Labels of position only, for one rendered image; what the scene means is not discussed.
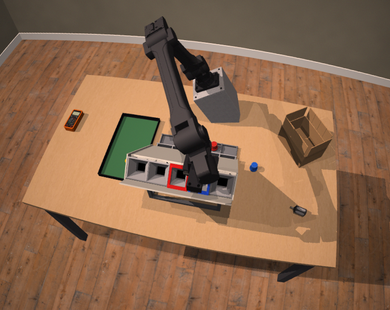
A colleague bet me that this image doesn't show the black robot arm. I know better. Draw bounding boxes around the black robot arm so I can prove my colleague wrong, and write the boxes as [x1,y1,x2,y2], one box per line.
[143,16,220,194]

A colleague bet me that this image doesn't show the orange digital multimeter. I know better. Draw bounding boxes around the orange digital multimeter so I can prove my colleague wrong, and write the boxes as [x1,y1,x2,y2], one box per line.
[64,109,84,132]

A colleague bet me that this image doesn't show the red plug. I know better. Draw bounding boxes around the red plug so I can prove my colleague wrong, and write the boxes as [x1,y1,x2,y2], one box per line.
[211,141,218,151]

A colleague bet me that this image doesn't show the grey slanted panel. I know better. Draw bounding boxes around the grey slanted panel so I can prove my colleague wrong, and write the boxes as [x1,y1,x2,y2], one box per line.
[119,133,238,206]

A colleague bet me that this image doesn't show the green tray with black rim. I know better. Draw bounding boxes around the green tray with black rim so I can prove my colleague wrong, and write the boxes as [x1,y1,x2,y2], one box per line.
[98,113,160,181]

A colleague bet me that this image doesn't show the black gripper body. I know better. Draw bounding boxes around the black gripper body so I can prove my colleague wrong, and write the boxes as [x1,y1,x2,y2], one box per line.
[182,154,219,171]

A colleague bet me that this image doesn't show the blue round disc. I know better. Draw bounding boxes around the blue round disc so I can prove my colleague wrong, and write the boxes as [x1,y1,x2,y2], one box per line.
[250,162,258,172]

